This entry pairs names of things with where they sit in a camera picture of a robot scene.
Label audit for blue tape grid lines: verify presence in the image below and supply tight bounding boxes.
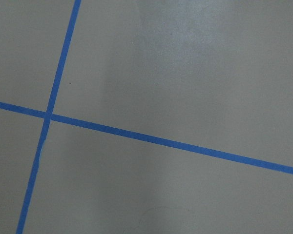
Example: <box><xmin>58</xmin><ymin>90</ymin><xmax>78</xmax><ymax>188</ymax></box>
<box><xmin>0</xmin><ymin>0</ymin><xmax>293</xmax><ymax>234</ymax></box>

